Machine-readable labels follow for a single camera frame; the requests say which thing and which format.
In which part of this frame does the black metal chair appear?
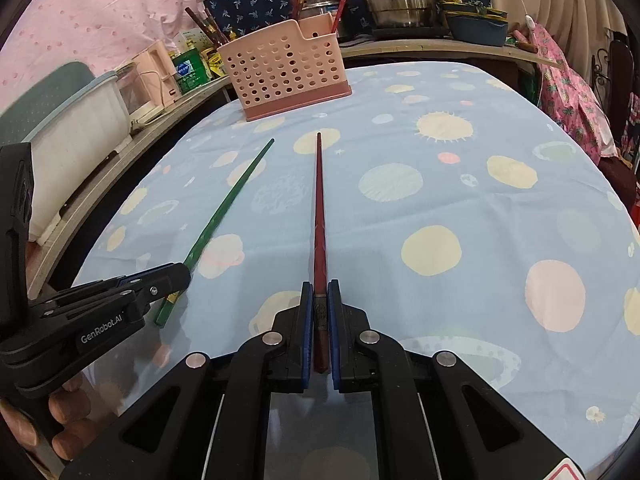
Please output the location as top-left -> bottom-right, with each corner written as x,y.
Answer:
591,31 -> 640,137

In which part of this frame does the brown chopstick with gold band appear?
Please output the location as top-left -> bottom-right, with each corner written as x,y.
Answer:
201,6 -> 229,44

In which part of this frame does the pink floral cloth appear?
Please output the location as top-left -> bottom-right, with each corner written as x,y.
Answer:
531,19 -> 622,162

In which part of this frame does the maroon chopstick with silver band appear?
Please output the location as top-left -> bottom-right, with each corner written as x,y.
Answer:
184,7 -> 224,47

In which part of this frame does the pink perforated utensil basket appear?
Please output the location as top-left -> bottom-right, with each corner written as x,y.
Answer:
216,17 -> 354,122

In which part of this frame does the pink dotted cloth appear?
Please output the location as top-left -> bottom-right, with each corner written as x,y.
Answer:
0,0 -> 237,113

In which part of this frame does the green chopstick with gold band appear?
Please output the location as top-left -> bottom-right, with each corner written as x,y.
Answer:
154,138 -> 276,329

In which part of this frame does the blue enamel pan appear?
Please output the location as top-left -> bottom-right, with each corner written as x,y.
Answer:
441,2 -> 509,47

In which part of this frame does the light wooden counter board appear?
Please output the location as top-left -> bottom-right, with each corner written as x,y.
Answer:
339,36 -> 567,69

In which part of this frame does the yellow packet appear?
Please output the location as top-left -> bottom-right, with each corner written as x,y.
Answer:
200,47 -> 227,79

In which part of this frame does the pink electric kettle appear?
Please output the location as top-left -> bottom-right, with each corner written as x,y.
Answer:
132,39 -> 182,112

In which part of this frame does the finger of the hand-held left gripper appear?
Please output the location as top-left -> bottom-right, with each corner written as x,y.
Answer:
37,263 -> 191,314
69,264 -> 174,297

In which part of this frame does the grey green chair back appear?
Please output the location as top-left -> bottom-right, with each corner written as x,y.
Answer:
0,62 -> 97,147

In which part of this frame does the dark red chopstick silver band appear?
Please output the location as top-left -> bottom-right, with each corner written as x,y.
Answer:
311,132 -> 332,374

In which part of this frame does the blue planet print tablecloth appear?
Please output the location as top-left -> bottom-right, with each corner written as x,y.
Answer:
70,62 -> 640,480

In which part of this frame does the clear plastic jug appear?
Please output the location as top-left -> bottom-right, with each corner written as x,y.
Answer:
115,62 -> 152,122

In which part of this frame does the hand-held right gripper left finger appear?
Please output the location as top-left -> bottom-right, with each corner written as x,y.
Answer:
60,282 -> 315,480

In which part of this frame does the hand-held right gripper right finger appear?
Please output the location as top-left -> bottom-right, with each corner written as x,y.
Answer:
327,282 -> 586,480

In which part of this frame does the steel pot with dark rim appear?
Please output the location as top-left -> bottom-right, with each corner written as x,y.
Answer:
304,0 -> 352,22

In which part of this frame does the white plastic tub blue rim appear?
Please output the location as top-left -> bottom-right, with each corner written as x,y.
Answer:
24,62 -> 132,242

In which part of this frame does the person's left hand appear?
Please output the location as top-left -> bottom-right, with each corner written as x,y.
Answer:
0,374 -> 102,466

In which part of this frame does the green tin can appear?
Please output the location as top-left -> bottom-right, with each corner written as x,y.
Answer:
172,47 -> 212,94

